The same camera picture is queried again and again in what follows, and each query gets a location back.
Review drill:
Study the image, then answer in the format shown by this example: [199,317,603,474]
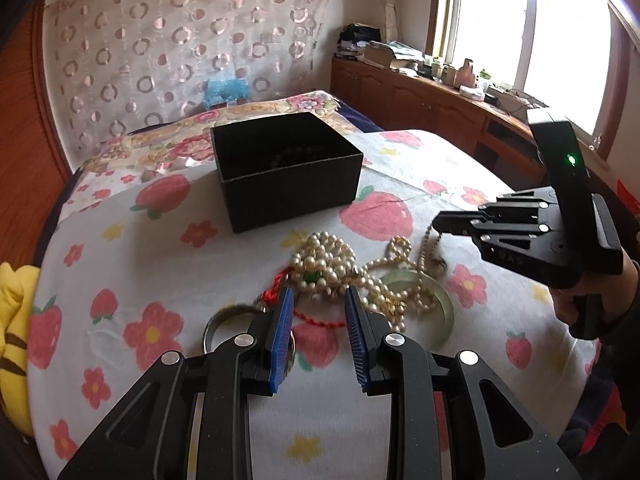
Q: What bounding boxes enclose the red cord green bead pendant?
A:
[262,267,352,332]

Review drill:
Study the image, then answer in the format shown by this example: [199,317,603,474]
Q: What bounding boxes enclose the window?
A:
[439,0,632,162]

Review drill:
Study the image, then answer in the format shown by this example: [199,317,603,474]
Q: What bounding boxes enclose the blue plush toy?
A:
[202,77,253,110]

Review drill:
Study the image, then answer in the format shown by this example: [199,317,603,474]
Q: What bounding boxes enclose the circle pattern curtain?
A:
[42,0,334,162]

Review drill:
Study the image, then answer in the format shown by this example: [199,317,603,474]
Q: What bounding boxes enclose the small-bead pearl necklace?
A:
[356,224,447,332]

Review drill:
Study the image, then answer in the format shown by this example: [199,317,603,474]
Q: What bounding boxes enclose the floral blanket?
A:
[79,90,387,173]

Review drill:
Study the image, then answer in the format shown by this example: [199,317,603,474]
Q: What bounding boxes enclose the pale green jade bangle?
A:
[379,269,455,347]

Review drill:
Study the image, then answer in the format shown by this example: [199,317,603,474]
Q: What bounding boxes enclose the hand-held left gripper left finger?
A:
[57,286,295,480]

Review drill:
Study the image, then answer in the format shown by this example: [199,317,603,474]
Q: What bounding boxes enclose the person's right hand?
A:
[551,285,577,330]

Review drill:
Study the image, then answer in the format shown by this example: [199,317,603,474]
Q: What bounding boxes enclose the large-bead pearl necklace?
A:
[291,231,362,302]

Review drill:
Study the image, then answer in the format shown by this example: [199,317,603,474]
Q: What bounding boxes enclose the wooden wardrobe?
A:
[0,0,74,267]

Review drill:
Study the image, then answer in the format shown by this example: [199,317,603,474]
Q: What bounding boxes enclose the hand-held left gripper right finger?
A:
[344,285,583,480]

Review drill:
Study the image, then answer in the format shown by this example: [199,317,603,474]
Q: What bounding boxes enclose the pile of dark clothes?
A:
[337,23,384,59]

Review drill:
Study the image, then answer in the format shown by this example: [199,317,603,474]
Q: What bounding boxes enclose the wooden window cabinet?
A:
[330,55,552,187]

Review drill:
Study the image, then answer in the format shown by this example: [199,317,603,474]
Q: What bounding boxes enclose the person's right forearm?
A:
[600,252,640,342]

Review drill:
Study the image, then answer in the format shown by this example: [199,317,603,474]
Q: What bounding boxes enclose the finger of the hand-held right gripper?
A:
[469,226,556,253]
[432,187,560,235]

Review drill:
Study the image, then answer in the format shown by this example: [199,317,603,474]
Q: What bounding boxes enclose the silver metal bangle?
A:
[202,303,297,377]

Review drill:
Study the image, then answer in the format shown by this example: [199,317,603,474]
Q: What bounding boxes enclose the yellow plush toy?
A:
[0,261,42,434]

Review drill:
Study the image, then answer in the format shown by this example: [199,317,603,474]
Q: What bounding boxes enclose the black cardboard box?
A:
[210,111,364,234]

